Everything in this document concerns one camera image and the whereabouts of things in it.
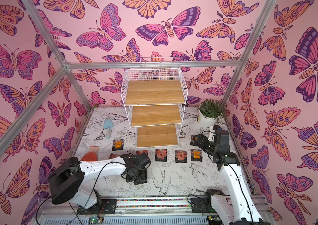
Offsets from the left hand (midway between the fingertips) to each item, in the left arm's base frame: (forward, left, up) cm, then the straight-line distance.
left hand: (144, 178), depth 83 cm
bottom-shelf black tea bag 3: (-2, 0, +10) cm, 10 cm away
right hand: (+16, -30, +19) cm, 38 cm away
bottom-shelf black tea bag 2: (+15, -10, +1) cm, 18 cm away
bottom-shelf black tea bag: (+17, +3, -1) cm, 17 cm away
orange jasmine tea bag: (+23, +20, +1) cm, 30 cm away
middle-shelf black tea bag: (+14, +22, +1) cm, 26 cm away
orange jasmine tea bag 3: (+13, -29, +22) cm, 38 cm away
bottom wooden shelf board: (+29, -7, +1) cm, 30 cm away
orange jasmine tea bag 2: (+15, -33, 0) cm, 36 cm away
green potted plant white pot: (+38, -42, +18) cm, 59 cm away
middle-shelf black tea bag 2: (+14, -23, 0) cm, 27 cm away
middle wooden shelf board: (+28, -7, +25) cm, 38 cm away
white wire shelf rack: (+60, -4, +32) cm, 68 cm away
